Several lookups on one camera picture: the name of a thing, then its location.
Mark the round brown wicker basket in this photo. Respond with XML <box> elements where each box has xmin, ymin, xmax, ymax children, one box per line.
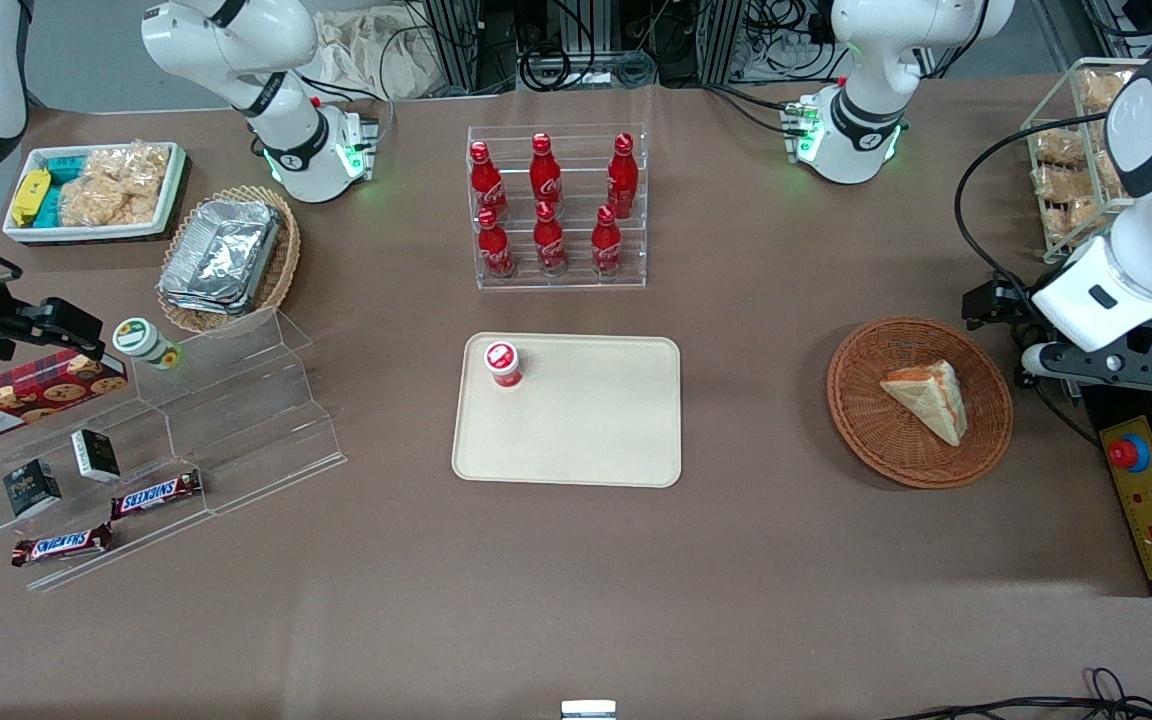
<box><xmin>825</xmin><ymin>315</ymin><xmax>1016</xmax><ymax>491</ymax></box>

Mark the triangle sandwich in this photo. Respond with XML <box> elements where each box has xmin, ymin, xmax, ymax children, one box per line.
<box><xmin>879</xmin><ymin>359</ymin><xmax>970</xmax><ymax>449</ymax></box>

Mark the black base power cable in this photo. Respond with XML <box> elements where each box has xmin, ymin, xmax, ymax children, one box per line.
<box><xmin>701</xmin><ymin>82</ymin><xmax>805</xmax><ymax>137</ymax></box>

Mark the yellow snack packet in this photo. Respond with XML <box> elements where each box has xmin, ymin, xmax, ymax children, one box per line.
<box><xmin>12</xmin><ymin>167</ymin><xmax>54</xmax><ymax>228</ymax></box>

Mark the white cup with green label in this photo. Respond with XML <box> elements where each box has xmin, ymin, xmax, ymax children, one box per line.
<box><xmin>112</xmin><ymin>317</ymin><xmax>185</xmax><ymax>372</ymax></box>

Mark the red white yogurt drink bottle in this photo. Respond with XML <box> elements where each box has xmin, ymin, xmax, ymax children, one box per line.
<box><xmin>482</xmin><ymin>341</ymin><xmax>524</xmax><ymax>391</ymax></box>

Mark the brown Snickers bar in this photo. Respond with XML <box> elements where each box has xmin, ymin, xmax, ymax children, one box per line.
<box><xmin>110</xmin><ymin>469</ymin><xmax>204</xmax><ymax>522</ymax></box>
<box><xmin>10</xmin><ymin>522</ymin><xmax>116</xmax><ymax>569</ymax></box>

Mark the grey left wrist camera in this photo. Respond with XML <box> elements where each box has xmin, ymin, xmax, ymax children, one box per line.
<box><xmin>1018</xmin><ymin>342</ymin><xmax>1073</xmax><ymax>390</ymax></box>

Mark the small black box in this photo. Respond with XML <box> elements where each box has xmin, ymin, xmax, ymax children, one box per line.
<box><xmin>2</xmin><ymin>458</ymin><xmax>64</xmax><ymax>520</ymax></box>
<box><xmin>70</xmin><ymin>428</ymin><xmax>123</xmax><ymax>484</ymax></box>

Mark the red cookie box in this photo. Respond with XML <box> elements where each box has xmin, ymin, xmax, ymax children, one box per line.
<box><xmin>0</xmin><ymin>348</ymin><xmax>130</xmax><ymax>447</ymax></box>

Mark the clear acrylic step display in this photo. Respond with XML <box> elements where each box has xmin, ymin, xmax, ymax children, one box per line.
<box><xmin>0</xmin><ymin>306</ymin><xmax>349</xmax><ymax>593</ymax></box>

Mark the oval tan wicker basket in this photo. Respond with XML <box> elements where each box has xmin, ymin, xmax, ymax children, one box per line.
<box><xmin>155</xmin><ymin>184</ymin><xmax>303</xmax><ymax>337</ymax></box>

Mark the black left camera mount bracket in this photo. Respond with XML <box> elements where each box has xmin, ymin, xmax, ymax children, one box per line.
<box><xmin>1056</xmin><ymin>344</ymin><xmax>1152</xmax><ymax>394</ymax></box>

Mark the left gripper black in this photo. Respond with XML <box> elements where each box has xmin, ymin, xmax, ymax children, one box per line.
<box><xmin>962</xmin><ymin>281</ymin><xmax>1053</xmax><ymax>343</ymax></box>

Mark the red cola bottle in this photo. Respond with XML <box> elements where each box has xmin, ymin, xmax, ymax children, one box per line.
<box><xmin>475</xmin><ymin>207</ymin><xmax>516</xmax><ymax>280</ymax></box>
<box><xmin>590</xmin><ymin>205</ymin><xmax>626</xmax><ymax>279</ymax></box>
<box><xmin>468</xmin><ymin>140</ymin><xmax>510</xmax><ymax>224</ymax></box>
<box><xmin>529</xmin><ymin>132</ymin><xmax>566</xmax><ymax>217</ymax></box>
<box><xmin>532</xmin><ymin>200</ymin><xmax>570</xmax><ymax>277</ymax></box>
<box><xmin>605</xmin><ymin>132</ymin><xmax>641</xmax><ymax>220</ymax></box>

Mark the beige plastic tray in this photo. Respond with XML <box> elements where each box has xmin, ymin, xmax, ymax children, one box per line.
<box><xmin>450</xmin><ymin>332</ymin><xmax>684</xmax><ymax>490</ymax></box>

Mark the clear-bagged brown pastry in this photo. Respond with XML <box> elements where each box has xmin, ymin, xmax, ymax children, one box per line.
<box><xmin>1034</xmin><ymin>165</ymin><xmax>1129</xmax><ymax>253</ymax></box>
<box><xmin>1076</xmin><ymin>67</ymin><xmax>1134</xmax><ymax>117</ymax></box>
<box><xmin>1033</xmin><ymin>128</ymin><xmax>1089</xmax><ymax>173</ymax></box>

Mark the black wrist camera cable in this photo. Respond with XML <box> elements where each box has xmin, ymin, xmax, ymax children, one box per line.
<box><xmin>953</xmin><ymin>112</ymin><xmax>1137</xmax><ymax>293</ymax></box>

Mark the clear acrylic bottle rack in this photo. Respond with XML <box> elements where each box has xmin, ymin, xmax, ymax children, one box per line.
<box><xmin>465</xmin><ymin>123</ymin><xmax>650</xmax><ymax>292</ymax></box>

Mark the wire basket of bread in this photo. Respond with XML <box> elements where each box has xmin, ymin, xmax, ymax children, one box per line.
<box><xmin>1020</xmin><ymin>57</ymin><xmax>1152</xmax><ymax>267</ymax></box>

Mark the black floor cable bundle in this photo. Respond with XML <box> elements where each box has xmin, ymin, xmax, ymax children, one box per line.
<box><xmin>876</xmin><ymin>666</ymin><xmax>1152</xmax><ymax>720</ymax></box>

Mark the beige crumpled cloth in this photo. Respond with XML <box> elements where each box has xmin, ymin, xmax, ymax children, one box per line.
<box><xmin>314</xmin><ymin>8</ymin><xmax>449</xmax><ymax>101</ymax></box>

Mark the clear bag of rice crackers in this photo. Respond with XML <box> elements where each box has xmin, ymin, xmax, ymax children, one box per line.
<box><xmin>84</xmin><ymin>144</ymin><xmax>174</xmax><ymax>193</ymax></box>
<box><xmin>59</xmin><ymin>176</ymin><xmax>159</xmax><ymax>228</ymax></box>

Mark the stack of foil containers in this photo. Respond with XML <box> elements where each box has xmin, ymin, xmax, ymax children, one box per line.
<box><xmin>157</xmin><ymin>197</ymin><xmax>284</xmax><ymax>317</ymax></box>

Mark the white rectangular snack bin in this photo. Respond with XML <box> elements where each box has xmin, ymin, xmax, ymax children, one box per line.
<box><xmin>2</xmin><ymin>141</ymin><xmax>189</xmax><ymax>247</ymax></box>

